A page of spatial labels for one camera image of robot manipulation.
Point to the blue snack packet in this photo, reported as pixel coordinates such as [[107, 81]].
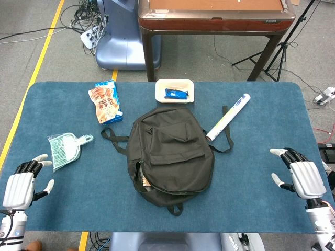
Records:
[[175, 94]]

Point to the black tripod stand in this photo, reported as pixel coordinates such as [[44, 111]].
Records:
[[282, 47]]

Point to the white rolled wrap tube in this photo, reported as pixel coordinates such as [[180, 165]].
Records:
[[227, 117]]

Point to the brown wooden table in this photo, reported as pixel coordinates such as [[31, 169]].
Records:
[[209, 24]]

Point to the white robot body part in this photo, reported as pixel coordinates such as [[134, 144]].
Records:
[[251, 243]]

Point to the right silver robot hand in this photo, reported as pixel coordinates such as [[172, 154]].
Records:
[[307, 179]]

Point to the blue grey robot torso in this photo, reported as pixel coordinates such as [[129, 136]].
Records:
[[162, 241]]

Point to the blue grey machine base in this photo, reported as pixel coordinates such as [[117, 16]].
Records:
[[123, 39]]

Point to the white power strip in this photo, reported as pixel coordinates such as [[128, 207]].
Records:
[[87, 38], [324, 96]]

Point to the green bagged dustpan brush set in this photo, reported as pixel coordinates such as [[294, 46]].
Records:
[[65, 150]]

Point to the black fabric backpack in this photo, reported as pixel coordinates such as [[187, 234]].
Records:
[[170, 146]]

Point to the white plastic tray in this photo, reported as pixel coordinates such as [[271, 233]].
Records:
[[159, 90]]

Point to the brown spiral notebook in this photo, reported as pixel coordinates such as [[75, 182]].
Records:
[[146, 181]]

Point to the black box device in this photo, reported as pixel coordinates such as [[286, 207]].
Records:
[[328, 153]]

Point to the blue carton box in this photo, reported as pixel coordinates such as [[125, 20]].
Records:
[[117, 92]]

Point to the orange snack pouch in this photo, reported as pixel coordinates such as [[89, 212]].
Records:
[[104, 107]]

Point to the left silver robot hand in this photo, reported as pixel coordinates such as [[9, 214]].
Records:
[[19, 188]]

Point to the blue felt table mat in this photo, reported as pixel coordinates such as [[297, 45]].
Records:
[[52, 109]]

